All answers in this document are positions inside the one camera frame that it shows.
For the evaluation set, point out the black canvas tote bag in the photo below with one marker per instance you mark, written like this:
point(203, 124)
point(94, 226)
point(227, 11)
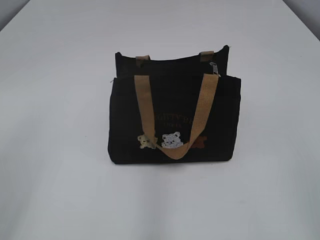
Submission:
point(195, 103)

